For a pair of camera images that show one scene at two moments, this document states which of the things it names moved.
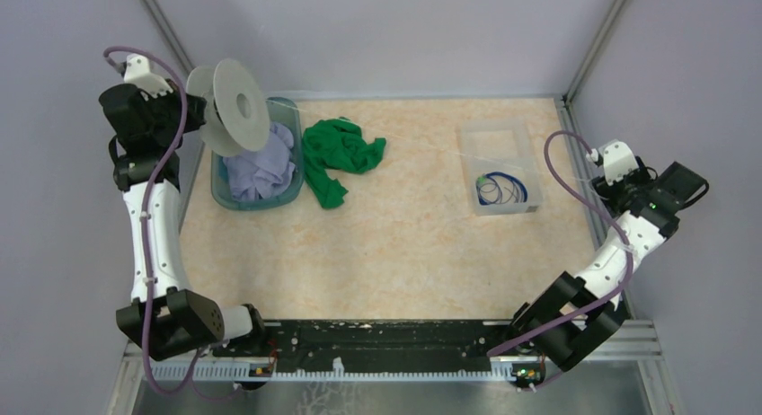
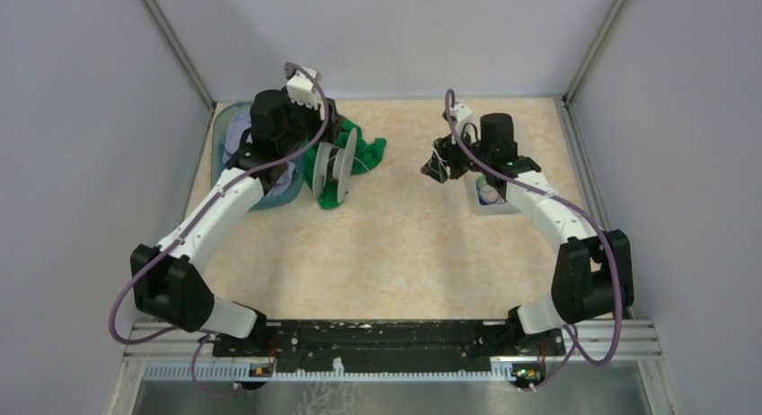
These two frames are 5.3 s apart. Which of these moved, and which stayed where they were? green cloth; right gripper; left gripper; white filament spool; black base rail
Moved: white filament spool; right gripper; left gripper
Stayed: green cloth; black base rail
